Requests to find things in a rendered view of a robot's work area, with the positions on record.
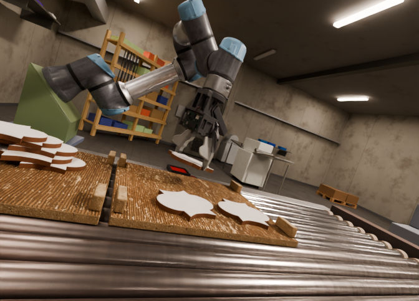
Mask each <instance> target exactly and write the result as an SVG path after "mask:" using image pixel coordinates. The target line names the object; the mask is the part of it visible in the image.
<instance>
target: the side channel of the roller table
mask: <svg viewBox="0 0 419 301"><path fill-rule="evenodd" d="M330 211H331V212H333V213H335V214H336V216H340V217H343V218H344V219H345V220H346V221H349V222H351V223H354V224H355V225H356V227H361V228H362V229H365V230H366V231H367V232H368V233H369V234H373V235H375V236H377V237H379V238H380V240H381V241H386V242H388V243H391V244H392V245H393V246H394V248H395V249H400V250H403V251H405V252H407V253H408V254H409V255H410V257H411V258H416V259H419V246H417V245H415V244H413V243H411V242H409V241H407V240H405V239H403V238H401V237H399V236H397V235H395V234H393V233H391V232H389V231H387V230H385V229H383V228H381V227H379V226H377V225H375V224H373V223H371V222H369V221H367V220H365V219H363V218H361V217H359V216H357V215H355V214H353V213H351V212H349V211H347V210H345V209H343V208H341V207H339V206H334V205H332V207H331V209H330Z"/></svg>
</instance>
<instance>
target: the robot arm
mask: <svg viewBox="0 0 419 301"><path fill-rule="evenodd" d="M178 13H179V15H180V19H181V21H180V22H178V23H176V25H175V26H174V28H173V45H174V48H175V51H176V54H177V57H175V58H174V59H173V62H172V63H170V64H168V65H165V66H163V67H160V68H159V69H156V70H153V71H151V72H149V73H147V74H144V75H142V76H139V77H137V78H135V79H133V80H130V81H128V82H125V83H123V82H120V81H119V82H116V83H115V82H114V80H113V79H114V77H115V75H114V74H113V72H112V71H111V70H110V68H109V66H108V65H107V64H106V62H105V61H104V60H103V58H102V57H101V56H100V55H99V54H92V55H87V56H86V57H84V58H82V59H79V60H76V61H74V62H71V63H69V64H66V65H57V66H47V67H44V68H42V73H43V76H44V78H45V79H46V81H47V83H48V84H49V86H50V87H51V89H52V90H53V91H54V93H55V94H56V95H57V96H58V97H59V98H60V99H61V100H62V101H63V102H64V103H67V102H69V101H71V100H72V99H73V98H74V97H75V96H77V95H78V94H79V93H80V92H81V91H83V90H86V89H88V91H89V92H90V94H91V96H92V97H93V99H94V100H95V102H96V104H97V105H98V107H99V109H100V110H101V111H102V113H103V114H104V115H105V116H114V115H118V114H120V113H123V112H126V111H127V110H129V106H130V105H132V103H133V101H134V100H136V99H138V98H140V97H142V96H144V95H147V94H149V93H152V92H154V91H156V90H158V89H160V88H163V87H165V86H167V85H170V84H172V83H174V82H177V81H179V80H182V81H184V82H185V81H188V82H193V81H195V80H197V79H199V78H200V77H206V80H205V82H204V84H203V88H200V87H199V88H198V91H197V93H196V95H195V98H194V100H193V103H192V104H191V107H185V109H184V112H183V114H182V116H181V119H180V121H179V124H180V125H182V126H183V127H185V128H186V130H185V131H184V132H183V133H182V134H180V135H175V136H174V137H173V138H172V142H174V143H175V144H176V145H177V146H176V149H175V152H177V153H181V152H182V151H183V149H184V147H186V146H187V144H188V143H189V142H190V141H192V140H193V139H194V138H195V132H196V134H198V135H203V136H204V143H203V145H202V146H201V147H200V148H199V154H200V156H202V157H203V158H204V161H203V165H202V166H203V167H202V171H205V170H206V168H207V167H208V165H209V164H210V162H211V160H212V158H213V155H214V153H215V151H216V148H217V146H218V143H219V135H221V136H225V134H227V132H228V130H227V128H226V125H225V122H224V120H223V117H222V114H221V112H220V109H219V106H217V104H218V103H220V104H224V102H225V100H226V98H227V97H228V95H229V92H230V90H231V87H232V85H233V83H234V80H235V78H236V76H237V74H238V71H239V68H240V66H241V64H242V62H243V59H244V56H245V54H246V46H245V45H244V44H243V43H242V42H241V41H239V40H237V39H235V38H232V37H225V38H224V39H223V40H222V42H221V44H220V45H219V48H218V46H217V44H216V41H215V38H214V35H213V31H212V29H211V26H210V22H209V20H208V16H207V14H206V9H205V7H204V5H203V2H202V0H187V1H185V2H183V3H181V4H180V5H179V6H178ZM185 112H186V113H187V114H186V116H185V119H184V121H182V118H183V116H184V114H185Z"/></svg>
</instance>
